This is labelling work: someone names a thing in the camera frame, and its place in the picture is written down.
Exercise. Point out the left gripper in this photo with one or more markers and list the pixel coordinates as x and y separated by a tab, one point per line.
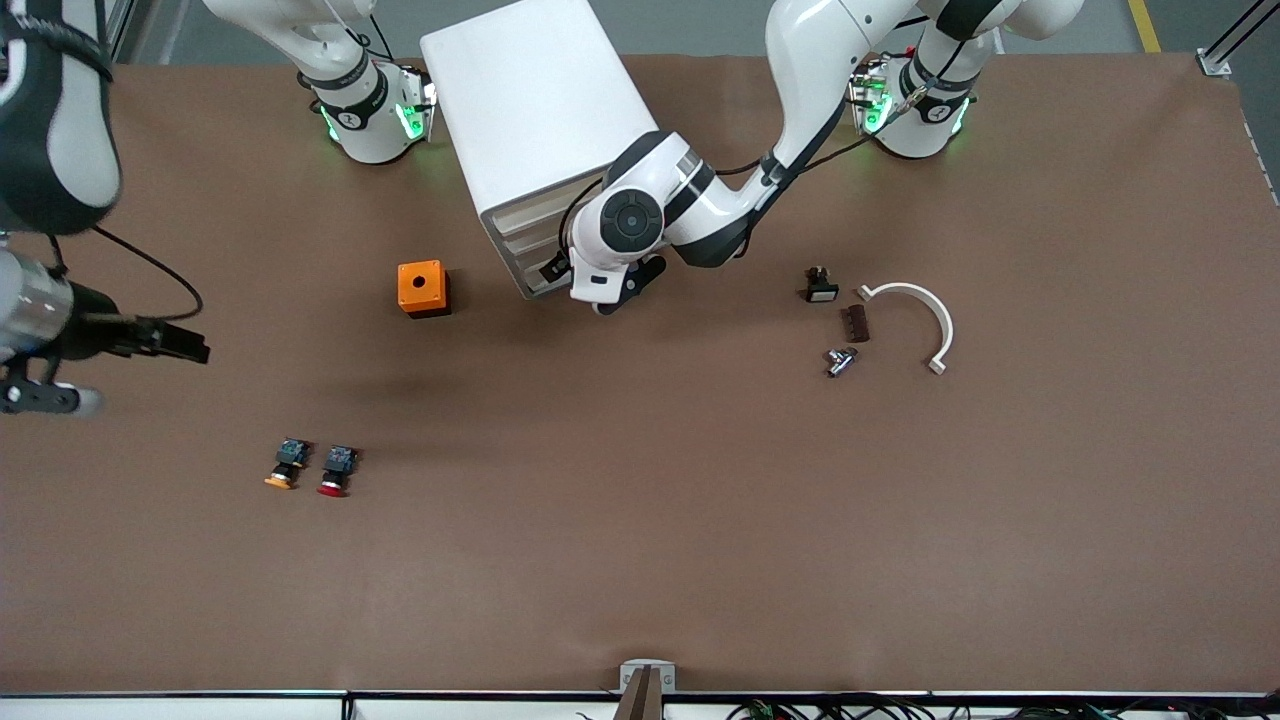
553	268

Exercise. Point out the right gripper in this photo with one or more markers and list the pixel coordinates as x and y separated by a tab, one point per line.
103	332

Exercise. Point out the red-capped push button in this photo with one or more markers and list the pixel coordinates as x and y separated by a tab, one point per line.
337	470

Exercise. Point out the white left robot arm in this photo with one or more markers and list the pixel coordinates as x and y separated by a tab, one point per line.
800	60

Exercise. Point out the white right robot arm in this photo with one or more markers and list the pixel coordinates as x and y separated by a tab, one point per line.
350	120

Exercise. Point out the orange-capped push button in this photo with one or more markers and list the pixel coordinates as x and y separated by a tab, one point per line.
288	462

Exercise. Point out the black square white-faced push button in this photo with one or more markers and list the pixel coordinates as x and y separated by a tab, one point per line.
822	290

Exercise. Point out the orange box with hole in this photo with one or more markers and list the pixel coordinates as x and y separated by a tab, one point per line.
420	285

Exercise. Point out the silver metal tee fitting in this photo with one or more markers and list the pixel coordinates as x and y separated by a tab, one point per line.
840	361

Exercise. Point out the brown hexagonal standoff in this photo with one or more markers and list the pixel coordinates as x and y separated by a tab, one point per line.
855	324

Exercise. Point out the white semicircular pipe clamp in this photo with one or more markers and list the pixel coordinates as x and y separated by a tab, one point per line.
940	315

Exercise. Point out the white table edge rail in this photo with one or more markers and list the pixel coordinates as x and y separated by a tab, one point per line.
200	708

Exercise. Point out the grey metal edge bracket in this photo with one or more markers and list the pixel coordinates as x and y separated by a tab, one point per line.
647	672

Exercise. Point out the silver corner bracket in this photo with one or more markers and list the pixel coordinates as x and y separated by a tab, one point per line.
1214	64

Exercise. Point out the aluminium frame profile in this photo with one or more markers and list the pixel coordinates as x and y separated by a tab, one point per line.
1245	25

